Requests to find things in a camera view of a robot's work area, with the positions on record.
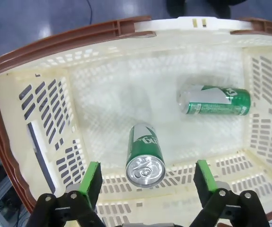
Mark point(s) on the green soda can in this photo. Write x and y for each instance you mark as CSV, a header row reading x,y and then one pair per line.
x,y
221,106
143,151

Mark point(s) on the person in black T-shirt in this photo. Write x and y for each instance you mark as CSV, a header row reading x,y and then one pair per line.
x,y
197,6

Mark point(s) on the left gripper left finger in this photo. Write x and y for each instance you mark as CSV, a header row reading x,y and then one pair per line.
x,y
90,184

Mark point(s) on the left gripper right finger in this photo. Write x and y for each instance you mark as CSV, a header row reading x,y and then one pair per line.
x,y
204,184

